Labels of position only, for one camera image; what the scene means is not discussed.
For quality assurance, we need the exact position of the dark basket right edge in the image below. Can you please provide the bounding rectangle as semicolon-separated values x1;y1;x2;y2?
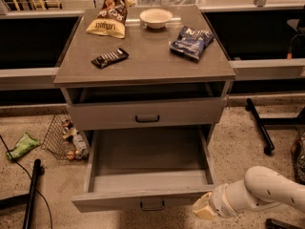
291;132;305;185

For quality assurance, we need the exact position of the black stand leg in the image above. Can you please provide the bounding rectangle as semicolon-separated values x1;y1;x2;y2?
245;98;305;156
0;159;44;229

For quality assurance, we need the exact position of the white bowl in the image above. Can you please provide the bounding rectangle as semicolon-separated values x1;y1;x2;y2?
140;9;173;30

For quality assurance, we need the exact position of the black cable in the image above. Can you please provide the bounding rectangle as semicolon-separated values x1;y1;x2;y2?
0;135;53;229

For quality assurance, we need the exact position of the grey drawer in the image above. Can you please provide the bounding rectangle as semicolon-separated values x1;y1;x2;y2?
72;124;216;213
67;81;227;131

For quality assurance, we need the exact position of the black stand leg right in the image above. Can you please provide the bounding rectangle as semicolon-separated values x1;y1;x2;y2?
245;98;305;156

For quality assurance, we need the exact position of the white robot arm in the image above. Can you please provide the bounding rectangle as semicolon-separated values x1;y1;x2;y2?
193;166;305;220

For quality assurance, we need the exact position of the brown yellow chip bag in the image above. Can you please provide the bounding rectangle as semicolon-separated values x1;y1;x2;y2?
86;0;135;39

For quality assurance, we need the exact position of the black snack bar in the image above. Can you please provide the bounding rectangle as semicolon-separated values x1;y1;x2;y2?
91;48;129;69

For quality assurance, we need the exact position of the green snack bag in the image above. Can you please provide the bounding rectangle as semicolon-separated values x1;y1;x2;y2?
6;133;41;160

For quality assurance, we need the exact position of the blue chip bag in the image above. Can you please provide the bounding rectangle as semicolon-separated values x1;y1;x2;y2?
169;26;214;61

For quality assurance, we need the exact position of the grey top drawer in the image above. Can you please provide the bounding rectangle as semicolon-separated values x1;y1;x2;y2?
67;81;227;131

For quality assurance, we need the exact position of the black object bottom right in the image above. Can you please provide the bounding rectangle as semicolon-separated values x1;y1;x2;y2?
265;219;301;229

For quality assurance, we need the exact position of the black stand leg left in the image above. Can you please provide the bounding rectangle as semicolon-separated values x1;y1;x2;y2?
0;159;44;229

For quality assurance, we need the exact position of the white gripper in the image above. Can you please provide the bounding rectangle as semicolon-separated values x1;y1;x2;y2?
193;183;237;220

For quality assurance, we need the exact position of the grey drawer cabinet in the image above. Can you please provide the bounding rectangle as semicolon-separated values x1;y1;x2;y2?
52;5;236;138

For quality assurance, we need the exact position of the wire basket with snacks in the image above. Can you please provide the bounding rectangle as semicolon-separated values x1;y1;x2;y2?
42;114;89;161

